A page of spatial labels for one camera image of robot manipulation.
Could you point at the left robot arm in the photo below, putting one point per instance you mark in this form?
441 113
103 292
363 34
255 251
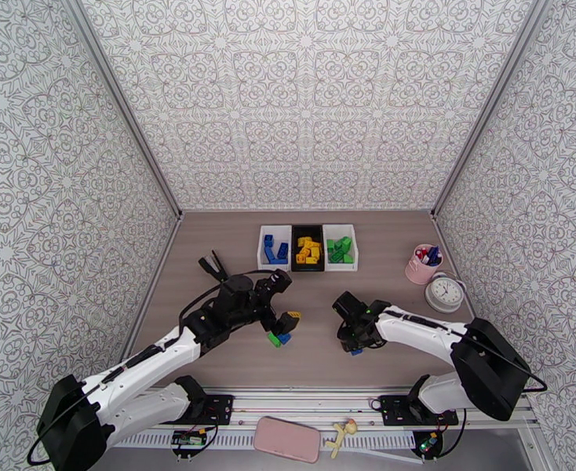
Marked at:
136 374

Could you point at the blue marker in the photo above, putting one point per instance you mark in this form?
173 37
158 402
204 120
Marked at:
434 256

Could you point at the yellow rounded lego brick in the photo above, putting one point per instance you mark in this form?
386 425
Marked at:
304 241

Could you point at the aluminium table edge strip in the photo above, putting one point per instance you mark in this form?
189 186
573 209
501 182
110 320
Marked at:
452 263
152 288

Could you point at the aluminium corner post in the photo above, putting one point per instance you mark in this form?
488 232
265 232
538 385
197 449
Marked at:
125 106
486 106

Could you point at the long blue lego brick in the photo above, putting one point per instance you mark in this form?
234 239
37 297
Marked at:
269 254
279 261

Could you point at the black plastic bin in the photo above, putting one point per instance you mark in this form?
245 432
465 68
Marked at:
307 268

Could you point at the white round analog clock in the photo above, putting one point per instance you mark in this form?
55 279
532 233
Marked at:
444 294

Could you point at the red capped marker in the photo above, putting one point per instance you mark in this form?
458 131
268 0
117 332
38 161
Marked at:
420 254

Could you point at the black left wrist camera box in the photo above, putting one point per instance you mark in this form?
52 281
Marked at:
279 282

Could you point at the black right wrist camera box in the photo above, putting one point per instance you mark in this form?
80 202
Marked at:
349 305

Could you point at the pink rectangular case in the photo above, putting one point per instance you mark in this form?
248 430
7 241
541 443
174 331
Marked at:
287 440

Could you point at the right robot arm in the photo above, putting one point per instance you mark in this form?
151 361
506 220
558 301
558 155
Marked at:
415 334

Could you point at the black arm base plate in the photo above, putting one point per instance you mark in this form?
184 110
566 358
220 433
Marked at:
219 410
396 411

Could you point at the blue square lego brick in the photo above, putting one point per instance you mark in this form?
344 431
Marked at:
285 339

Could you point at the pink cup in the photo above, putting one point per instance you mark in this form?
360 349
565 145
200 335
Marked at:
420 273

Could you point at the white plastic bin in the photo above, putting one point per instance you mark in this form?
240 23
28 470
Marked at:
339 231
274 230

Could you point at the small circuit board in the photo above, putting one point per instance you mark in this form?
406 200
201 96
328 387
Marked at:
429 443
189 438

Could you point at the beige wooden mannequin figure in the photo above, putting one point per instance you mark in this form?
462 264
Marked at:
342 435

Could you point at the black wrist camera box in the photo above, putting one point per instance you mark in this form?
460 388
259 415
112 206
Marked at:
349 305
279 282

